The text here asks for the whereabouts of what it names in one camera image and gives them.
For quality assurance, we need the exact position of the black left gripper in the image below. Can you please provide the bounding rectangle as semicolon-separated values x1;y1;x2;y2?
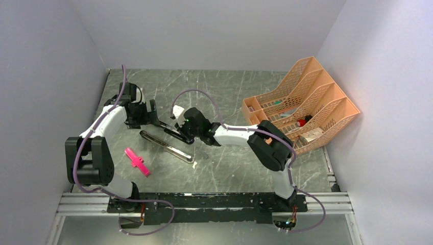
127;100;159;130

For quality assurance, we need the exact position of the black stapler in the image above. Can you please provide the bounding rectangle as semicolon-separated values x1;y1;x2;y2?
153;121;195;144

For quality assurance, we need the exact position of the beige stapler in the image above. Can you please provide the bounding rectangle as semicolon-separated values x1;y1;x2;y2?
139;130;195;164

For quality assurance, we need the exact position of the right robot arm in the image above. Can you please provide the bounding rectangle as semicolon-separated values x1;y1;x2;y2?
172;105;297;211

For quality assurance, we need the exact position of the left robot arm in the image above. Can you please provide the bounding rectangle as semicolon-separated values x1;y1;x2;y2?
65;82;151;212

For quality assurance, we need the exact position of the pink plastic clip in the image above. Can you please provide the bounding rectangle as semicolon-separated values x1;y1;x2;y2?
124;148;151;177

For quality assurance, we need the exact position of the red black item in organizer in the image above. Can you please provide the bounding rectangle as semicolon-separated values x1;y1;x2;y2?
297;115;312;127

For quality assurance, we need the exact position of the beige box in organizer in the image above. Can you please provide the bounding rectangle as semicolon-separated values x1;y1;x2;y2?
299;128;325;145

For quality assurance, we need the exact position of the orange file organizer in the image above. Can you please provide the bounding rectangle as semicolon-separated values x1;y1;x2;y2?
242;56;360;155

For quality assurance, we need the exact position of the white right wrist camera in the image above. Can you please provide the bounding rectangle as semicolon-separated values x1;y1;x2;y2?
171;105;185;122

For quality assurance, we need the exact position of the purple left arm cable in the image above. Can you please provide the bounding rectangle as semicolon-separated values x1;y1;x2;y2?
73;64;129;197

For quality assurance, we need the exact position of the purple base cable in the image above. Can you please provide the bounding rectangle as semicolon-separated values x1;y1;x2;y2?
101;187;176;237

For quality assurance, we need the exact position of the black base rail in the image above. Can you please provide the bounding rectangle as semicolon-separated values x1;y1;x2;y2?
107;192;308;225

